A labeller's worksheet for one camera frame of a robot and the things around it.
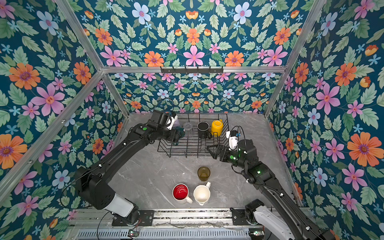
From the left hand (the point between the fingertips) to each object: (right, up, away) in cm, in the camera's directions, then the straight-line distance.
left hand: (177, 129), depth 79 cm
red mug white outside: (+1, -35, +1) cm, 35 cm away
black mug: (+13, +1, +17) cm, 21 cm away
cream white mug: (+13, -35, -1) cm, 37 cm away
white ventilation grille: (-5, -50, -9) cm, 51 cm away
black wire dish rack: (+7, -3, +23) cm, 24 cm away
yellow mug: (+23, +1, +19) cm, 30 cm away
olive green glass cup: (+14, -26, +7) cm, 31 cm away
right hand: (+18, -9, -10) cm, 22 cm away
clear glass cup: (+4, +1, +19) cm, 20 cm away
